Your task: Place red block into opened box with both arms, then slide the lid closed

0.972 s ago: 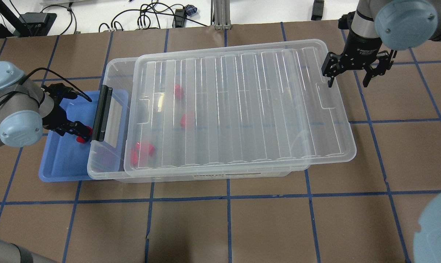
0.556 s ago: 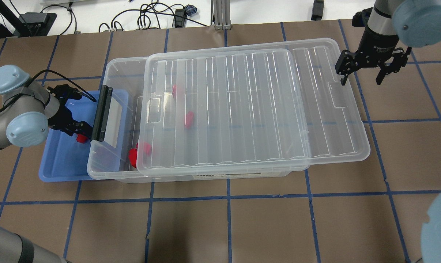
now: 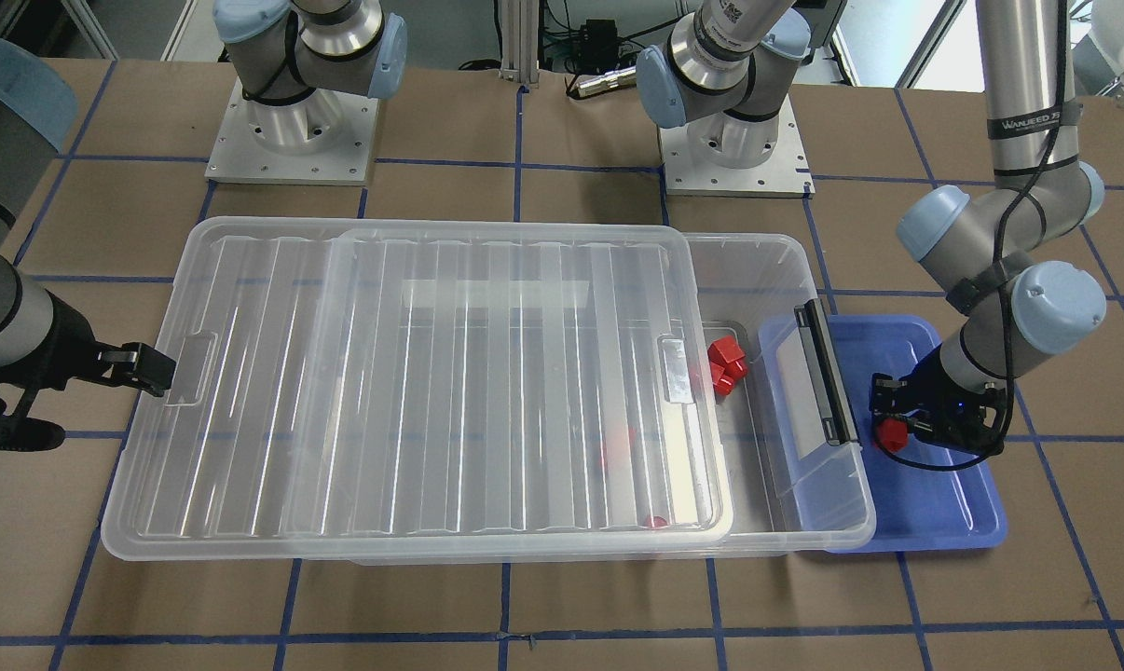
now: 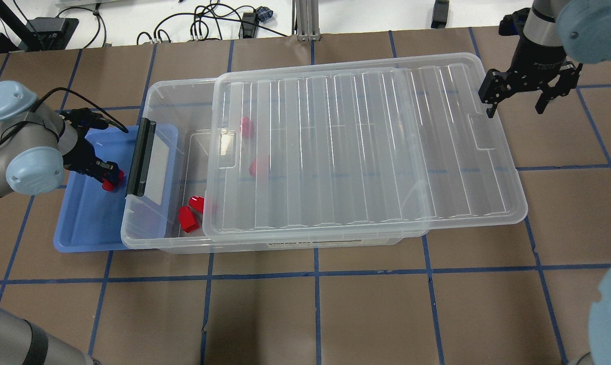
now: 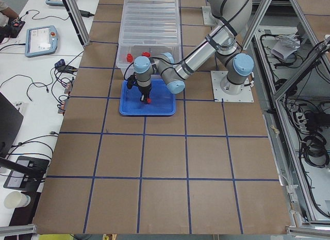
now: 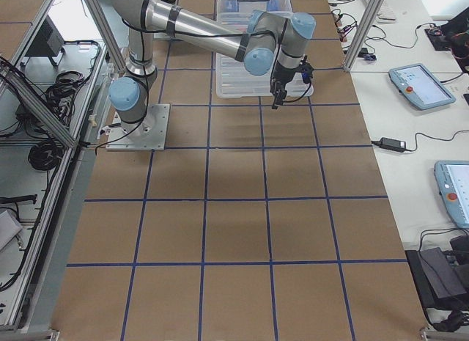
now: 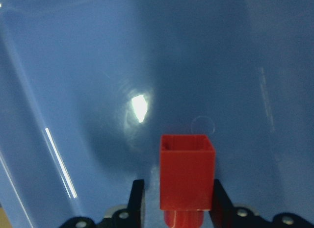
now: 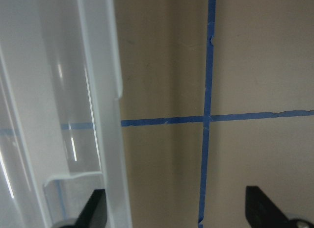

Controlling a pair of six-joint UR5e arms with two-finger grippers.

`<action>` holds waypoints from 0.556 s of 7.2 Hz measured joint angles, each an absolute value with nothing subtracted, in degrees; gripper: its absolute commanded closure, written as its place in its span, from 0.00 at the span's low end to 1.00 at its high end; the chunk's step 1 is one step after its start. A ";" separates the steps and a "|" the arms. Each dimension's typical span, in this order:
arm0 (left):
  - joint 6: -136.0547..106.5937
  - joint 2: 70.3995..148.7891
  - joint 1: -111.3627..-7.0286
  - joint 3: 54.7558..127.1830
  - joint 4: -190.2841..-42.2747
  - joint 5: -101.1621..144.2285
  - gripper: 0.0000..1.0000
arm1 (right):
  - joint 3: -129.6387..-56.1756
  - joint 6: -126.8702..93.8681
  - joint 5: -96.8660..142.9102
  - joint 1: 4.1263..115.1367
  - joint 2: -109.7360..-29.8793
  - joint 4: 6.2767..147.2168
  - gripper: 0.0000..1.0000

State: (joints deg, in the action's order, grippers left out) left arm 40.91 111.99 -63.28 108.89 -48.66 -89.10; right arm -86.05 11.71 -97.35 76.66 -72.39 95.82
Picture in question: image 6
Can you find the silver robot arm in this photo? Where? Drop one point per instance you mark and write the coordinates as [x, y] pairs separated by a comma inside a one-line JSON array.
[[271, 43]]

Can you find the blue teach pendant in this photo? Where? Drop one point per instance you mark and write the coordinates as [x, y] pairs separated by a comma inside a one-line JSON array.
[[452, 182], [420, 87]]

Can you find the black power adapter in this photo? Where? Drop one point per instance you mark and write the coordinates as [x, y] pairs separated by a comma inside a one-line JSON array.
[[393, 144]]

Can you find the clear plastic box lid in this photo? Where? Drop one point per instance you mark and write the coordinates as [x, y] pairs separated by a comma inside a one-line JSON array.
[[248, 78]]

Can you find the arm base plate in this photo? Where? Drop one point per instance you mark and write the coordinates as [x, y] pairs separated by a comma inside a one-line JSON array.
[[150, 135]]

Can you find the clear plastic storage box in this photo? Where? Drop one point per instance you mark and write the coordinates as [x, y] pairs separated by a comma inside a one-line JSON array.
[[237, 14]]

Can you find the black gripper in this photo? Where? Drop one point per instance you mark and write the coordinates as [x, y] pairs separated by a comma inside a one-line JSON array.
[[283, 75]]

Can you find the aluminium frame post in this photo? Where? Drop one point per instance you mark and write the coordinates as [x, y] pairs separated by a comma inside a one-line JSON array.
[[364, 26]]

